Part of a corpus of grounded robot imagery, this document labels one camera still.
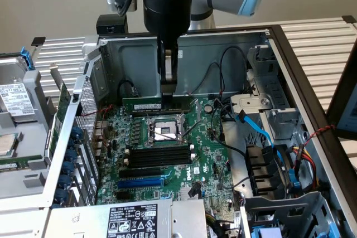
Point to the silver socket cover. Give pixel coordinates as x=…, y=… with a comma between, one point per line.
x=196, y=109

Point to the short black expansion slot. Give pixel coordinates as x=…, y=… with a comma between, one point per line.
x=123, y=196

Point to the blue round card clip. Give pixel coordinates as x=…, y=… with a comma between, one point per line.
x=63, y=180
x=71, y=154
x=59, y=195
x=76, y=133
x=67, y=167

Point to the silver metal drive cage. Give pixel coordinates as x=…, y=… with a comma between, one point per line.
x=251, y=104

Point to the green RAM stick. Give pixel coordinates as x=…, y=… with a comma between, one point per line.
x=145, y=106
x=14, y=166

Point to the green motherboard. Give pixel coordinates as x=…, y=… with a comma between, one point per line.
x=206, y=137

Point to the silver hard disk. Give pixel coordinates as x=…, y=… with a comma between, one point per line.
x=14, y=96

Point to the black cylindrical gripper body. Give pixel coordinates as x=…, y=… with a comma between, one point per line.
x=167, y=12

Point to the open grey PC case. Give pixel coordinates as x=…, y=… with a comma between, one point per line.
x=195, y=54

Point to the black table end cap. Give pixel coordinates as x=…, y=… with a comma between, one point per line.
x=38, y=41
x=349, y=19

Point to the black box with port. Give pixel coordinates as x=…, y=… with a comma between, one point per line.
x=111, y=24

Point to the grey metal disk bay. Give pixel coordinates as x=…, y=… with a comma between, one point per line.
x=293, y=213

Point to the thin metal locking lever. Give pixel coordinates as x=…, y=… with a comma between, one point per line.
x=192, y=129

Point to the silver CPU chip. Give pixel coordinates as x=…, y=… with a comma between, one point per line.
x=7, y=144

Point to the long black expansion slot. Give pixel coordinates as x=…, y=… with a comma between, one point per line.
x=139, y=173

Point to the blue expansion slot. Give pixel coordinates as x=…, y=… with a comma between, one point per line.
x=139, y=183

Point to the silver power supply with label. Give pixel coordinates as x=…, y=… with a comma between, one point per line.
x=97, y=221

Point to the grey plastic parts rack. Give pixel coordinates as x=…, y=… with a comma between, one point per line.
x=30, y=148

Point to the silver coin battery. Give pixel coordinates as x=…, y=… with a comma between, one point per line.
x=208, y=108

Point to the black plastic fan shroud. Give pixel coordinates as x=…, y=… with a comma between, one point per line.
x=265, y=171

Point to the silver CPU socket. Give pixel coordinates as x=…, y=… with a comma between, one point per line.
x=164, y=130

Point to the green graphics card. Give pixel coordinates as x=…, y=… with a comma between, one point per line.
x=62, y=101

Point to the small silver heat sink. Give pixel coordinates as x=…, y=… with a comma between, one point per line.
x=189, y=192

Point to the dark framed monitor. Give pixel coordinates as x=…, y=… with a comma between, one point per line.
x=350, y=115

